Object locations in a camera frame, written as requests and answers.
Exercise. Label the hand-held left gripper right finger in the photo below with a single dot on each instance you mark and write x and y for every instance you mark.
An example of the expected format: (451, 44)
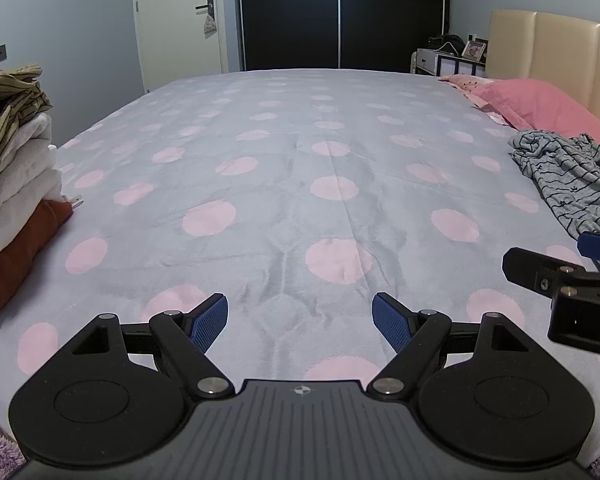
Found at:
(390, 322)

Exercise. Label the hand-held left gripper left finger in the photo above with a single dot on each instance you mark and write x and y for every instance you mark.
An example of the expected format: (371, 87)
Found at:
(210, 320)

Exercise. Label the grey striped shirt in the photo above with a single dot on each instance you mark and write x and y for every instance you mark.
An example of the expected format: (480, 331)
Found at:
(555, 175)

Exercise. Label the grey ruffled striped garment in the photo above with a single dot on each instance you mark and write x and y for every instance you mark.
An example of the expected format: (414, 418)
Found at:
(597, 152)

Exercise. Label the clothespin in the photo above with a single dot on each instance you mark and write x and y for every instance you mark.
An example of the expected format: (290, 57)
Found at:
(76, 203)

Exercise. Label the pink patterned pillow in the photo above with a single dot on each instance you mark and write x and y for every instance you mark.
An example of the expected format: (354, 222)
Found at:
(462, 82)

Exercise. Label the grey pink-dotted bed blanket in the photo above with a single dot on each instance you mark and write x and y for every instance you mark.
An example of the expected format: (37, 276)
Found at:
(280, 135)

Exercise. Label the rust orange towel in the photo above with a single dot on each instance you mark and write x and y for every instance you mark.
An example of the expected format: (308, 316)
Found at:
(15, 260)

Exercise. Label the beige padded headboard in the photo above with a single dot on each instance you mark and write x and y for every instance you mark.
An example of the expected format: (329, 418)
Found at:
(555, 45)

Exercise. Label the white nightstand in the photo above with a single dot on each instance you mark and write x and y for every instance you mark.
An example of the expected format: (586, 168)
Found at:
(427, 62)

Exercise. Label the dark bag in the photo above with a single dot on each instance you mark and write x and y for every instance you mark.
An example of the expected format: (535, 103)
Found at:
(447, 41)

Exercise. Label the stack of white towels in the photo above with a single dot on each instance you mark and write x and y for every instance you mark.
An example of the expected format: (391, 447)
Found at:
(20, 170)

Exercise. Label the white door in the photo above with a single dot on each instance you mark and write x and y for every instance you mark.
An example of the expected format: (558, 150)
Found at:
(180, 35)

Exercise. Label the hanging door ornament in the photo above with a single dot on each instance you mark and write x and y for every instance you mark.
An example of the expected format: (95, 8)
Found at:
(210, 25)

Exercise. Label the black wardrobe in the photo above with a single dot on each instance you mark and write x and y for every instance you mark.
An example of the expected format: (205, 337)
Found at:
(290, 30)

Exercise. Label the olive striped cloth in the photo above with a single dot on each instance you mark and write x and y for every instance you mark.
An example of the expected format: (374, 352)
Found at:
(10, 90)

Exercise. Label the picture frame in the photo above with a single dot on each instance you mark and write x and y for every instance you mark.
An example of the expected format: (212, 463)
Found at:
(474, 50)

